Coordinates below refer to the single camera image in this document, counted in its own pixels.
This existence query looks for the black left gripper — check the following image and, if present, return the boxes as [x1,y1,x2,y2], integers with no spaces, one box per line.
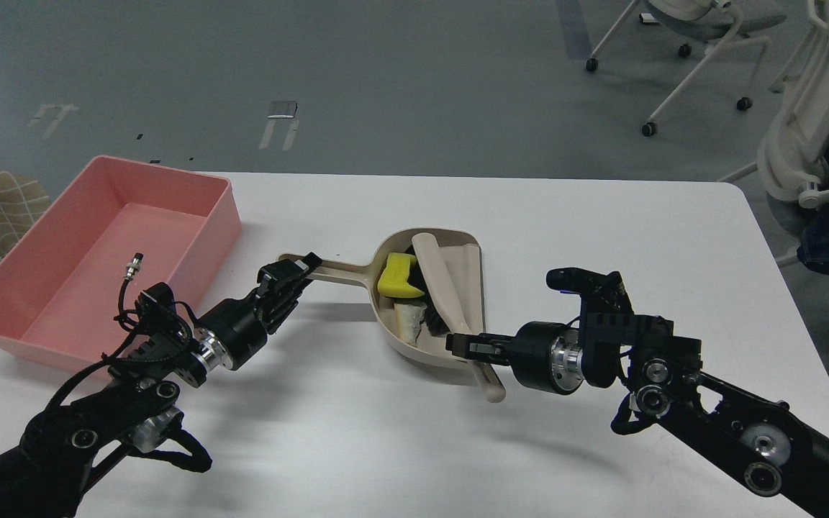
[199,253,322,371]

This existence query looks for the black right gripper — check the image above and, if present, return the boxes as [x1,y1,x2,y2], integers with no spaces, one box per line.
[446,322,566,396]

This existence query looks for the beige hand brush black bristles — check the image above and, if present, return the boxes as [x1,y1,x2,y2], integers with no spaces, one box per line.
[412,232,507,404]

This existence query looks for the white bread crust piece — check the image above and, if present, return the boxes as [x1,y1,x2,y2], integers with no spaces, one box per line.
[394,301,427,345]

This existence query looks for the beige plastic dustpan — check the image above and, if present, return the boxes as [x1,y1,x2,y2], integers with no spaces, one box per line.
[312,227,484,368]

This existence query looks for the yellow sponge piece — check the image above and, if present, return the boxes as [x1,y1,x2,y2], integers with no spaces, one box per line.
[377,252,427,299]

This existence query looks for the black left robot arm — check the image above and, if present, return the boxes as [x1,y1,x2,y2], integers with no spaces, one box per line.
[0,253,322,517]

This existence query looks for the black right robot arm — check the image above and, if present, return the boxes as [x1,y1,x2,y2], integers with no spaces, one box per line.
[446,268,829,517]

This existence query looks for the pink plastic bin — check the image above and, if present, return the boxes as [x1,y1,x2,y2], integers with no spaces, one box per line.
[0,156,243,373]

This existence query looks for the grey office chair white legs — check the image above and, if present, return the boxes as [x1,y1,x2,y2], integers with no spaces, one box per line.
[585,0,788,137]

